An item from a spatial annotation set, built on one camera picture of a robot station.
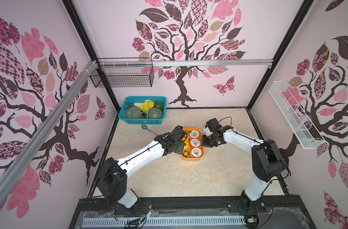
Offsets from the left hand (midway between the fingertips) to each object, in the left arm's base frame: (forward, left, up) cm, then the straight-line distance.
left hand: (175, 148), depth 83 cm
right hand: (+5, -18, -6) cm, 19 cm away
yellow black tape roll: (+1, -7, -10) cm, 12 cm away
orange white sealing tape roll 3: (+1, -13, -8) cm, 15 cm away
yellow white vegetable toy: (+43, +23, -5) cm, 49 cm away
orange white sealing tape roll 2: (+8, -13, -7) cm, 17 cm away
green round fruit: (+40, +13, -2) cm, 42 cm away
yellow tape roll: (+9, -8, -7) cm, 14 cm away
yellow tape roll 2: (+6, -7, -8) cm, 13 cm away
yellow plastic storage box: (+18, -9, -7) cm, 22 cm away
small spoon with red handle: (+24, +24, -10) cm, 35 cm away
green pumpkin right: (+30, +15, -1) cm, 34 cm away
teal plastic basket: (+44, +40, -3) cm, 60 cm away
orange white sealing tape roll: (+15, -13, -8) cm, 22 cm away
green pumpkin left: (+29, +31, +1) cm, 42 cm away
